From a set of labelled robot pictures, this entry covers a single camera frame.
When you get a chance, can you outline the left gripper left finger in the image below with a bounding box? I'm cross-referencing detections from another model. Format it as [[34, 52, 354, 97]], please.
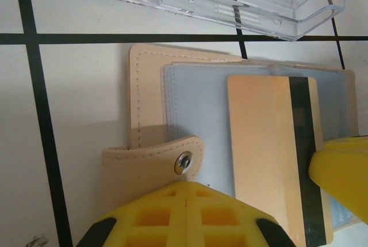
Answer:
[[73, 181, 188, 247]]

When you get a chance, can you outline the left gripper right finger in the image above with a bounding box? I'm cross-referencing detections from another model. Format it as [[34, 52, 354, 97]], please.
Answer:
[[186, 181, 297, 247]]

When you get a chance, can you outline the gold card with black stripe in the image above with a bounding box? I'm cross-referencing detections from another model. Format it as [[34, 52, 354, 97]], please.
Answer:
[[227, 74, 335, 247]]

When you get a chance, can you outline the clear acrylic organizer tray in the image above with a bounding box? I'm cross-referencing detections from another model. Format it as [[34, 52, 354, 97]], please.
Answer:
[[8, 0, 347, 42]]

